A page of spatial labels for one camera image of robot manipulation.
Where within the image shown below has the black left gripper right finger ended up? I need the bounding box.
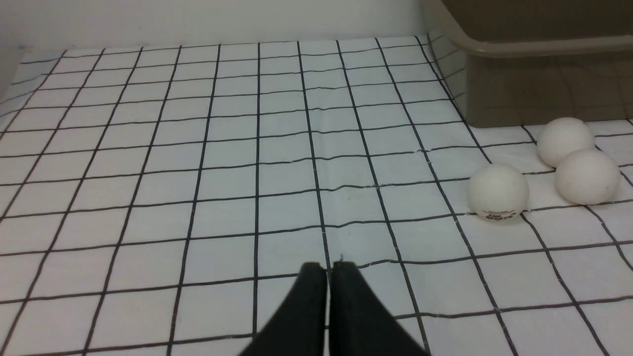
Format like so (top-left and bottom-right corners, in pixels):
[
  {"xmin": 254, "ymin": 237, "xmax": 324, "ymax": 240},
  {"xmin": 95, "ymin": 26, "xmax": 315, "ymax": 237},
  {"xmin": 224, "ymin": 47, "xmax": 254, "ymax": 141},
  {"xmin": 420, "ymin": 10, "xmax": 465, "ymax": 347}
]
[{"xmin": 329, "ymin": 261, "xmax": 429, "ymax": 356}]

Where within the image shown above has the white black-grid tablecloth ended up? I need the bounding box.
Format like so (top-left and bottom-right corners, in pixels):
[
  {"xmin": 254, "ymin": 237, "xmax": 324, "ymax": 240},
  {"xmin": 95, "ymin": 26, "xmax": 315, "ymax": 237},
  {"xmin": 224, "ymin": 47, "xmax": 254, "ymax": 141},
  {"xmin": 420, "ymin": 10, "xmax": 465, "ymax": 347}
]
[{"xmin": 0, "ymin": 36, "xmax": 633, "ymax": 356}]

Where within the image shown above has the white ping-pong ball back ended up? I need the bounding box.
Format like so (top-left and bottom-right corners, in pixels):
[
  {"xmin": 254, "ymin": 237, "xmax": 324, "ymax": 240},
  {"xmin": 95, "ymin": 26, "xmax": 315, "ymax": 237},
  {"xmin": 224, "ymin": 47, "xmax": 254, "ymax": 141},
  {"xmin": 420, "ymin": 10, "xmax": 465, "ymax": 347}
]
[{"xmin": 537, "ymin": 117, "xmax": 595, "ymax": 168}]

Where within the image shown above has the olive plastic bin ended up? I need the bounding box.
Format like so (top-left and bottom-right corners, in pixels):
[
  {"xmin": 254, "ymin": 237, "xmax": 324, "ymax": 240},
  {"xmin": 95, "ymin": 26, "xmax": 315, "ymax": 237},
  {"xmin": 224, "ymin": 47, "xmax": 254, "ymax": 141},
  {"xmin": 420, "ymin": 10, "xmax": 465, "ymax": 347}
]
[{"xmin": 423, "ymin": 0, "xmax": 633, "ymax": 128}]

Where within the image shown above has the white ping-pong ball with logo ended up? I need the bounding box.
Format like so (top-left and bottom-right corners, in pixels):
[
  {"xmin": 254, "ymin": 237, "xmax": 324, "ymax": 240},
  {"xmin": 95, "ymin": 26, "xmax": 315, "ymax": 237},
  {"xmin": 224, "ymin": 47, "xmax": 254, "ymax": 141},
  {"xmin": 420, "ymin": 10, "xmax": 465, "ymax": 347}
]
[{"xmin": 466, "ymin": 164, "xmax": 530, "ymax": 221}]

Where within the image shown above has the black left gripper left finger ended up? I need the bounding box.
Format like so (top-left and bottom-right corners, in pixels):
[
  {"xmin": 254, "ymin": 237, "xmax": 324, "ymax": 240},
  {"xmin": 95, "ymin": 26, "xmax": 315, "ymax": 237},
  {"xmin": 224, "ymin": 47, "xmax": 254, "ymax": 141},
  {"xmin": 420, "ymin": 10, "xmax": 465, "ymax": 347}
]
[{"xmin": 240, "ymin": 262, "xmax": 328, "ymax": 356}]

